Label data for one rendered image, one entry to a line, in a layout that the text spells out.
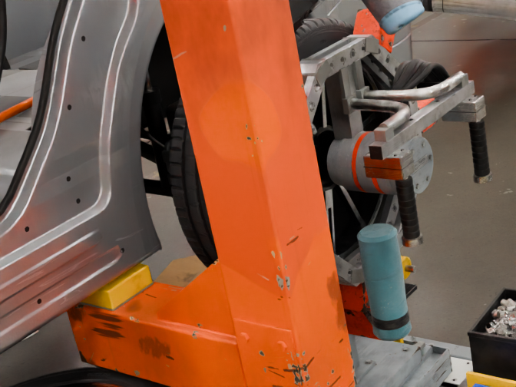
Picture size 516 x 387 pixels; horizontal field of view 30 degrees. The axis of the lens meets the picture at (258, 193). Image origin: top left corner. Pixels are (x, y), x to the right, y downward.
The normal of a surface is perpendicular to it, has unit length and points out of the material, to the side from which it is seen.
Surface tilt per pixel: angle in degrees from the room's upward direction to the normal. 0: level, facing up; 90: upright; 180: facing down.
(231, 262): 90
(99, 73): 90
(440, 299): 0
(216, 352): 90
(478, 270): 0
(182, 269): 12
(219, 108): 90
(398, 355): 0
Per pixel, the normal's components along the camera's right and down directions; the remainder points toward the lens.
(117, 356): -0.59, 0.40
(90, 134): 0.78, 0.08
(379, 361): -0.18, -0.92
